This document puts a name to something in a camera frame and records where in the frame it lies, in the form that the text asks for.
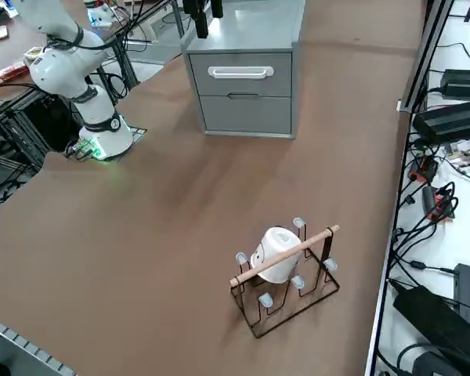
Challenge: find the gray drawer with white handle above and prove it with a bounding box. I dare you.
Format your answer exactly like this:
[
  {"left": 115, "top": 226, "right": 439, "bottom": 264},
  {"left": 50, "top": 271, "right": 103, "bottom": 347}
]
[{"left": 188, "top": 52, "right": 294, "bottom": 98}]

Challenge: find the white cup with dark handle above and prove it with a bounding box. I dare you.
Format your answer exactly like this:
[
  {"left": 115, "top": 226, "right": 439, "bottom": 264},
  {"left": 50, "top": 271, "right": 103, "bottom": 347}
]
[{"left": 250, "top": 226, "right": 303, "bottom": 285}]

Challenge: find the gray steel drawer cabinet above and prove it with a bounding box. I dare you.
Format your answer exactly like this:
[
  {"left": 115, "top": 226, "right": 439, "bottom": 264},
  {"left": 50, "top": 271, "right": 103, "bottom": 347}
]
[{"left": 179, "top": 0, "right": 307, "bottom": 141}]

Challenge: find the gray drawer with recessed grip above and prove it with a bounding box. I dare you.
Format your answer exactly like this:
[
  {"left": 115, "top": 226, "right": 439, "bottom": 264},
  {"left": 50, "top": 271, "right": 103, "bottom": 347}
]
[{"left": 197, "top": 95, "right": 293, "bottom": 135}]

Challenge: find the white device with blue light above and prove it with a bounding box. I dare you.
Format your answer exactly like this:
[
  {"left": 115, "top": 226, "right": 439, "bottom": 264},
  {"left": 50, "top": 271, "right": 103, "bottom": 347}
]
[{"left": 84, "top": 0, "right": 114, "bottom": 29}]

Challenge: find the small printed box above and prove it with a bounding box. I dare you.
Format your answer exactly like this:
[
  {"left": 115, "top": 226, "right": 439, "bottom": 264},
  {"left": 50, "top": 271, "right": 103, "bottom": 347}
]
[{"left": 22, "top": 45, "right": 48, "bottom": 63}]

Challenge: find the red packet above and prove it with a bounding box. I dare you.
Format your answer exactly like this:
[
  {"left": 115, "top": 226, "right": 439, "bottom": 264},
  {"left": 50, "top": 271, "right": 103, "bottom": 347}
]
[{"left": 0, "top": 64, "right": 29, "bottom": 85}]

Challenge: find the dark ribbed power adapter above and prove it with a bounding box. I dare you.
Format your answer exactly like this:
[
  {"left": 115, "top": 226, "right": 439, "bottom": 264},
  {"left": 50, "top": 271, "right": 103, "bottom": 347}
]
[{"left": 412, "top": 99, "right": 470, "bottom": 145}]

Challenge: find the black power adapter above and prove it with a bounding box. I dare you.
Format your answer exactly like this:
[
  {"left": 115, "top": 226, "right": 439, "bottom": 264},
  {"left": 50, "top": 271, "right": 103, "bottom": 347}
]
[{"left": 440, "top": 68, "right": 470, "bottom": 99}]

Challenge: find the red and black device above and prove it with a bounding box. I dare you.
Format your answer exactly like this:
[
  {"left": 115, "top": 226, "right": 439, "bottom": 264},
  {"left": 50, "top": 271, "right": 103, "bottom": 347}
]
[{"left": 409, "top": 154, "right": 440, "bottom": 184}]

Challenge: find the orange and black device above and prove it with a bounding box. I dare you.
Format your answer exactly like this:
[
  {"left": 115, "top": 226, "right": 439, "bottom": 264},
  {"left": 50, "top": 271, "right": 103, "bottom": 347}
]
[{"left": 421, "top": 183, "right": 460, "bottom": 225}]

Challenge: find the large black power brick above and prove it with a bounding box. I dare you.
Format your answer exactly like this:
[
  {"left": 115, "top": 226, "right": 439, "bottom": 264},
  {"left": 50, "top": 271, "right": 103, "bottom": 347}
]
[{"left": 392, "top": 284, "right": 470, "bottom": 356}]

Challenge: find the aluminium profile post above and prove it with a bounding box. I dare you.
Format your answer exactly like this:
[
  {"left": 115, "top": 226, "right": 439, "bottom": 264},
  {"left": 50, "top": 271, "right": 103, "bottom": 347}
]
[{"left": 399, "top": 0, "right": 455, "bottom": 113}]

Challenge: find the thin black cable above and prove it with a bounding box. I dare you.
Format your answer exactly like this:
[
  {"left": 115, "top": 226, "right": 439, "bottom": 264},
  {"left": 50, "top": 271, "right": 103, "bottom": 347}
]
[{"left": 426, "top": 41, "right": 470, "bottom": 60}]

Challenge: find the black wire cup rack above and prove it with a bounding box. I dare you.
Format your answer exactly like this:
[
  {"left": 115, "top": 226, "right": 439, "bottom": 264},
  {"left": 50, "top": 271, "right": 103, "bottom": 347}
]
[{"left": 230, "top": 216, "right": 341, "bottom": 338}]

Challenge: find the black cable with ferrite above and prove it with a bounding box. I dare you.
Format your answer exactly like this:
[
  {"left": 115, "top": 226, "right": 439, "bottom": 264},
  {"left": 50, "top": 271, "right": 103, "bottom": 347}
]
[{"left": 387, "top": 256, "right": 457, "bottom": 275}]

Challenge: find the slotted aluminium edge rail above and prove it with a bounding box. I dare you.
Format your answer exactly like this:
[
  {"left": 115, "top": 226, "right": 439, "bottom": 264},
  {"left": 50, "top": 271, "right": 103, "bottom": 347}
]
[{"left": 0, "top": 312, "right": 78, "bottom": 376}]

